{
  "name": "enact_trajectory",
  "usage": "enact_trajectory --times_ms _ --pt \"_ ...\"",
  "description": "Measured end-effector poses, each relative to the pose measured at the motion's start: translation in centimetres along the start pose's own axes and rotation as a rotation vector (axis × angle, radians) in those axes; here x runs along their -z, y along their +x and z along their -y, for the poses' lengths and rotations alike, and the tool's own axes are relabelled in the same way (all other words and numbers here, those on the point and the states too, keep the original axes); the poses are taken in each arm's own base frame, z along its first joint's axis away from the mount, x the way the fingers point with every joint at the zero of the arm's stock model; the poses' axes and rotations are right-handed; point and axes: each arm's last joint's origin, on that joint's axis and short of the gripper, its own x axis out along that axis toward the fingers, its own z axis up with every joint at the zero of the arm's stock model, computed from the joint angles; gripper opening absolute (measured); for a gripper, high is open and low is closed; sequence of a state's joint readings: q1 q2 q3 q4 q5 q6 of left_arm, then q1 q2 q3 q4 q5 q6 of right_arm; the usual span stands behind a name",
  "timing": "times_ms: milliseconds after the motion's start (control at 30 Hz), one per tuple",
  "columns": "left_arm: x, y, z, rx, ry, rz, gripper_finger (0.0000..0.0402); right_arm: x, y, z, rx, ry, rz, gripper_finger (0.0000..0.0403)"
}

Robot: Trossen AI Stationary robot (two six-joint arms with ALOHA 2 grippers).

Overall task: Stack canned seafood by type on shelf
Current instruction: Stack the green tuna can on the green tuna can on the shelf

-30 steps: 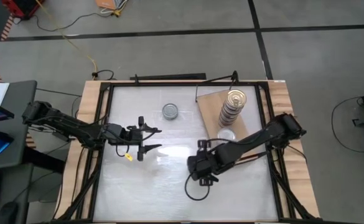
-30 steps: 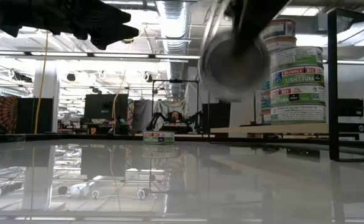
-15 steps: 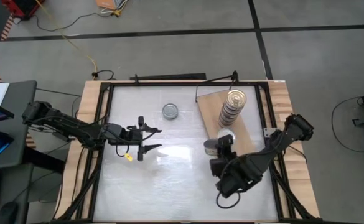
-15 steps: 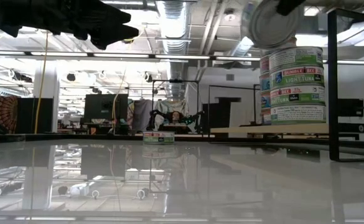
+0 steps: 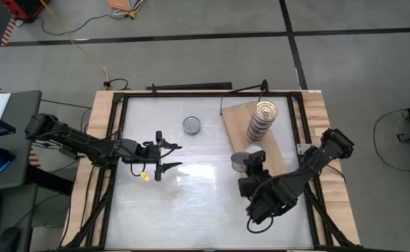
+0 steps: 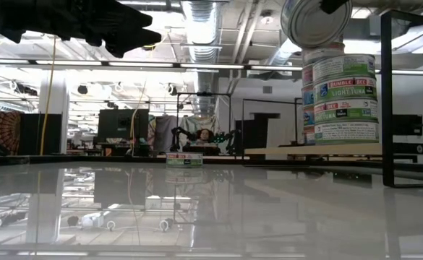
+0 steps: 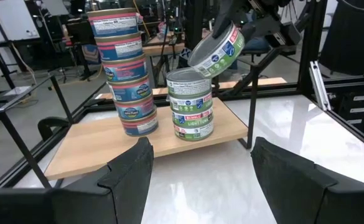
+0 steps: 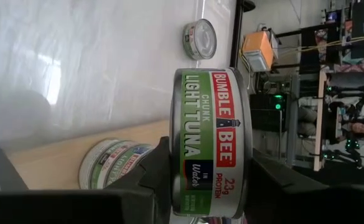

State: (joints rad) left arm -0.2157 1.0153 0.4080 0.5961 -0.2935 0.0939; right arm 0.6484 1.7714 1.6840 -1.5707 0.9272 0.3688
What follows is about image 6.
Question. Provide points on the black door frame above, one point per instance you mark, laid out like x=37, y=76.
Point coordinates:
x=269, y=100

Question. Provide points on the grey hanging cloth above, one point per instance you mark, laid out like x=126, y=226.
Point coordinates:
x=165, y=131

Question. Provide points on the silver ventilation duct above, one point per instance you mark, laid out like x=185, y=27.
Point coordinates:
x=200, y=36

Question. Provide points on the black monitor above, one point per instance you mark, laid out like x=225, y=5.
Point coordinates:
x=120, y=124

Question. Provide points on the black background robot arm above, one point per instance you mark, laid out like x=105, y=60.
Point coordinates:
x=231, y=139
x=176, y=135

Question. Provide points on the black panel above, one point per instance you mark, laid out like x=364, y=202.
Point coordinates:
x=34, y=130

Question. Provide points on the black cabinet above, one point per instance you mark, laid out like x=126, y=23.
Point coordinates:
x=258, y=128

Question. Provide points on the patterned tapestry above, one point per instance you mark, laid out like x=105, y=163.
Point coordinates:
x=1, y=130

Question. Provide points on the black equipment box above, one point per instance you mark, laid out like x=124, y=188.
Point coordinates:
x=406, y=124

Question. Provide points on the grey wall vent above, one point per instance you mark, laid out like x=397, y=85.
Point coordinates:
x=267, y=89

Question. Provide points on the black rack frame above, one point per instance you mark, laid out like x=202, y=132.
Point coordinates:
x=204, y=94

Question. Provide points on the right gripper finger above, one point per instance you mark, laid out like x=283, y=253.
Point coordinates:
x=336, y=5

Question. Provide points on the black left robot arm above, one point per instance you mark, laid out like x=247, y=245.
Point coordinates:
x=5, y=14

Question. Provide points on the white hanging cloth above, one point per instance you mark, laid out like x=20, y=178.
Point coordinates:
x=193, y=122

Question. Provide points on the long ceiling light strip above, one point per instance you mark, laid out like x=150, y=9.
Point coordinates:
x=211, y=66

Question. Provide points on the black ceiling spotlight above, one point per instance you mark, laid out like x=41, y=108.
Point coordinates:
x=172, y=89
x=82, y=89

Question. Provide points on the white pillar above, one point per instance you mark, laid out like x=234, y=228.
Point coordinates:
x=57, y=104

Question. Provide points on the person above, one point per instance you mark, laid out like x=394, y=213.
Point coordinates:
x=204, y=135

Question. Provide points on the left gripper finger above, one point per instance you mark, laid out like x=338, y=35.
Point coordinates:
x=131, y=39
x=133, y=18

